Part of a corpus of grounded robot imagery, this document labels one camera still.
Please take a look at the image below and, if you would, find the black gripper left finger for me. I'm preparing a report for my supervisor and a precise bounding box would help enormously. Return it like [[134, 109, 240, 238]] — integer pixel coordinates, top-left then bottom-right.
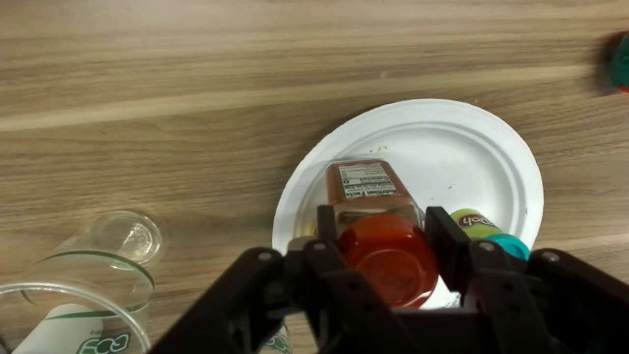
[[150, 205, 421, 354]]

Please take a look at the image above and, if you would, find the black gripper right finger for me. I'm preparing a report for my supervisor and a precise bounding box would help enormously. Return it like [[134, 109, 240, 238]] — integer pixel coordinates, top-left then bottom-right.
[[425, 207, 629, 354]]

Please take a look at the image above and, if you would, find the teal lid dough tub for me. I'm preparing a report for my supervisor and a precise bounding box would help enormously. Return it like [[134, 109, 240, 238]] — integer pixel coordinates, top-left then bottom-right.
[[451, 207, 531, 264]]

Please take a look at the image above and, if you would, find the spice jar orange lid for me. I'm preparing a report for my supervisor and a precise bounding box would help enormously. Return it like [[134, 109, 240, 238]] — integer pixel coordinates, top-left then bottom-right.
[[325, 158, 441, 311]]

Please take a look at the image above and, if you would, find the red toy strawberry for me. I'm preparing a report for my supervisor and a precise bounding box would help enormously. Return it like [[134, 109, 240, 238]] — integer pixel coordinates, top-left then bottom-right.
[[606, 30, 629, 95]]

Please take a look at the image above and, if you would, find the white paper plate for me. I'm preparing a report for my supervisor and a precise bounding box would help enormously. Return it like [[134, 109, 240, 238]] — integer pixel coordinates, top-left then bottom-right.
[[272, 97, 547, 311]]

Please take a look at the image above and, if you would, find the clear cup green logo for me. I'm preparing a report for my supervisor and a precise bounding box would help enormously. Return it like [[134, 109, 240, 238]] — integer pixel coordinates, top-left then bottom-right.
[[18, 209, 166, 317]]

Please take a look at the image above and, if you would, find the clear plastic cup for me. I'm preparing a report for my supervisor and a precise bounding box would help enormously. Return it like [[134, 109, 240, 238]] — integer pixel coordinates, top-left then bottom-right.
[[0, 282, 154, 354]]

